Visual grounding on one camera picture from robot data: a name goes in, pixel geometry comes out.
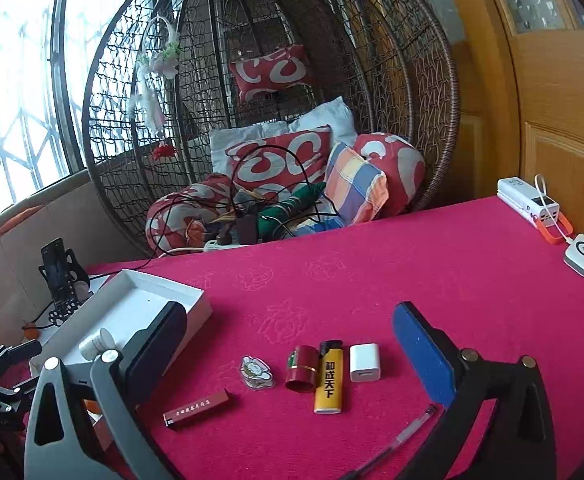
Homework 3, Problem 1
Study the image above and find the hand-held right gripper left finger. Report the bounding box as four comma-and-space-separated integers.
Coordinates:
24, 301, 189, 480

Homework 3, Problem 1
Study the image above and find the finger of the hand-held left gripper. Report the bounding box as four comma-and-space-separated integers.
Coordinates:
0, 339, 43, 380
0, 379, 36, 415

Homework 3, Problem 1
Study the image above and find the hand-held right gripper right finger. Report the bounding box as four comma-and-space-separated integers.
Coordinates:
392, 301, 558, 480

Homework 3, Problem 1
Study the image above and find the small white bottle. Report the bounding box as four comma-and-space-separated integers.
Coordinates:
79, 328, 118, 361

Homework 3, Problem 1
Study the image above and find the white rectangular tray box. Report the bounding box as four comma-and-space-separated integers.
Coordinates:
30, 268, 213, 456

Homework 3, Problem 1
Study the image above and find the white charger cube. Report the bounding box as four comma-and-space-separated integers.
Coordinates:
349, 343, 382, 384

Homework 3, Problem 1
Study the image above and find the dark red rectangular case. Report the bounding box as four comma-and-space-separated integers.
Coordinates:
163, 391, 231, 431

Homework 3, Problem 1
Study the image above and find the clear gel pen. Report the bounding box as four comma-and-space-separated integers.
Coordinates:
341, 404, 438, 479

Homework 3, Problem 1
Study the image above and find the black phone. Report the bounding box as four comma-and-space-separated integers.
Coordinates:
40, 238, 73, 307

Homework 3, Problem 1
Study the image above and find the magenta embossed tablecloth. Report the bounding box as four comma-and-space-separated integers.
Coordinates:
2, 195, 584, 480

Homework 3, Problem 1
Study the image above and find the black paw print phone stand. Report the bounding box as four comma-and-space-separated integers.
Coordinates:
46, 247, 91, 329

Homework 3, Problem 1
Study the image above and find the yellow lighter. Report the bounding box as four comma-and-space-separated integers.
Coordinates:
313, 340, 345, 415

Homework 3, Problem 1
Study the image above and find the red cylinder with gold band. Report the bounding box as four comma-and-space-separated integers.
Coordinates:
285, 345, 319, 393

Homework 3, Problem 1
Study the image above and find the white power strip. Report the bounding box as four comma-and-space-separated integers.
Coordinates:
203, 239, 246, 253

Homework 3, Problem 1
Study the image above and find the red white patterned seat cushion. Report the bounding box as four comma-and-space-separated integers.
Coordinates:
145, 172, 243, 257

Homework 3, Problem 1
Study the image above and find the black power adapter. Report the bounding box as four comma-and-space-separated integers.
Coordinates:
235, 214, 259, 247

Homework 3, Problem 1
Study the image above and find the plaid orange blue cushion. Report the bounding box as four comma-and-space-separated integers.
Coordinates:
324, 141, 389, 225

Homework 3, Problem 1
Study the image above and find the white power bank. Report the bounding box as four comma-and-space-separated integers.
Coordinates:
497, 176, 561, 224

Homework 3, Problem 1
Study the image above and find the round red white patterned pillow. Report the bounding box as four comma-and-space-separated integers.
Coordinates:
353, 132, 427, 217

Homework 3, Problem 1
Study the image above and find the green folded umbrella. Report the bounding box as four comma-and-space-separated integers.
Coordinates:
256, 182, 333, 242

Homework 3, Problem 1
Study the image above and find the window with metal grille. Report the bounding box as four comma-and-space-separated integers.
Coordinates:
0, 0, 159, 237

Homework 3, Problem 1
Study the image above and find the brown wicker hanging chair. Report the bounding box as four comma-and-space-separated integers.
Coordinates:
82, 0, 462, 257

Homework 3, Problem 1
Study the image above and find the wooden door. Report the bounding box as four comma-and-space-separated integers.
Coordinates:
439, 0, 584, 243

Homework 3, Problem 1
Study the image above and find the white dream catcher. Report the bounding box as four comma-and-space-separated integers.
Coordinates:
128, 16, 183, 162

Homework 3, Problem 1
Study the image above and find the small red white patterned pillow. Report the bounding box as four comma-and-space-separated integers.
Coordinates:
229, 44, 313, 105

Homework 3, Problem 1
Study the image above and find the orange silicone strap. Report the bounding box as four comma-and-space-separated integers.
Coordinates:
536, 211, 574, 246

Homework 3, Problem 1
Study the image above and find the white square wireless charger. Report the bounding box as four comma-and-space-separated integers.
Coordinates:
563, 233, 584, 278

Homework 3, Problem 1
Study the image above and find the white charging cable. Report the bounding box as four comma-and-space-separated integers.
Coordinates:
534, 174, 576, 247

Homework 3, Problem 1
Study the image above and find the black cable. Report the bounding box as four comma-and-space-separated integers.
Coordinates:
151, 145, 349, 257

